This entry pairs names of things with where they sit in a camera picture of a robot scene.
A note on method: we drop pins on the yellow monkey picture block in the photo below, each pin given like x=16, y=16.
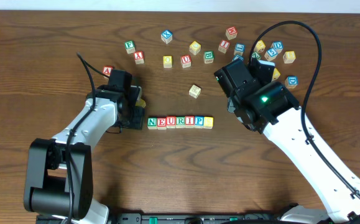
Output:
x=259, y=47

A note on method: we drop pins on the yellow O top block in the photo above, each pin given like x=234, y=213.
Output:
x=167, y=61

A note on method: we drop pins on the green B wooden block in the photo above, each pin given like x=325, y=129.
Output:
x=208, y=56

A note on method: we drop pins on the red Y wooden block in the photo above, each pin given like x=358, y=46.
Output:
x=139, y=57

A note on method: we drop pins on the red block far top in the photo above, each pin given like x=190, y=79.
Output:
x=231, y=33

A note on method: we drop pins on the green Z wooden block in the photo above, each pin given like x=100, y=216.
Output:
x=256, y=55

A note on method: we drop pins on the red u block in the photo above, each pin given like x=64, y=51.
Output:
x=186, y=61
x=171, y=122

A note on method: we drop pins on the yellow O side block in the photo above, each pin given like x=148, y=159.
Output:
x=194, y=91

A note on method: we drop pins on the red i block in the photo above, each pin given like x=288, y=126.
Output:
x=189, y=121
x=224, y=46

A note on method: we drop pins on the blue P wooden block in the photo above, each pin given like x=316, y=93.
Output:
x=199, y=122

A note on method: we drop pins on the yellow 8 wooden block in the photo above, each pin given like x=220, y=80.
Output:
x=289, y=57

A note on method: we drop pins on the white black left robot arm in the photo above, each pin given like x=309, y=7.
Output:
x=59, y=177

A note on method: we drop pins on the yellow block lower left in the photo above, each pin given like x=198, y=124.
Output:
x=141, y=103

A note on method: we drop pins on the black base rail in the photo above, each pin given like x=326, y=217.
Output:
x=137, y=218

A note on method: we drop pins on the blue D block near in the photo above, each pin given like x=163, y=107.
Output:
x=291, y=82

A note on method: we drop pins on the blue d block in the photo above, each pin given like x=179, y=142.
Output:
x=277, y=46
x=291, y=82

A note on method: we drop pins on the green N wooden block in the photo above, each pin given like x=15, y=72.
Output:
x=152, y=123

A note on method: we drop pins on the green F wooden block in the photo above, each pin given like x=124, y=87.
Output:
x=130, y=47

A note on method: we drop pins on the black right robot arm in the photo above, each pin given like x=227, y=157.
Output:
x=274, y=112

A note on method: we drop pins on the blue T wooden block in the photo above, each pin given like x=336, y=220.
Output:
x=236, y=57

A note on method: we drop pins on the blue D block far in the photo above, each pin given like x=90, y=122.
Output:
x=277, y=46

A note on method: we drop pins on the green R wooden block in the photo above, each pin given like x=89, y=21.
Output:
x=180, y=122

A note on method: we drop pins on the blue 5 wooden block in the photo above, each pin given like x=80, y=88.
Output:
x=270, y=54

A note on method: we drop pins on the blue X wooden block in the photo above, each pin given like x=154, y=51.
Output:
x=166, y=36

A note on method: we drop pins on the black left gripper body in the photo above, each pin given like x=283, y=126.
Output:
x=137, y=116

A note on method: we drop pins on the red A wooden block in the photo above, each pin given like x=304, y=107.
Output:
x=107, y=71

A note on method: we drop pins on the yellow block centre top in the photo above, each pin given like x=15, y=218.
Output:
x=195, y=47

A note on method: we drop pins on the yellow picture wooden block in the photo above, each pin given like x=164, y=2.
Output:
x=276, y=74

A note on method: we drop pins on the red E wooden block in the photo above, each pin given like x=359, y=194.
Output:
x=161, y=123

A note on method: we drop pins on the yellow S wooden block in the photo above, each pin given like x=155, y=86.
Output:
x=208, y=122

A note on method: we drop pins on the blue L wooden block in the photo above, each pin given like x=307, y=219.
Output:
x=239, y=49

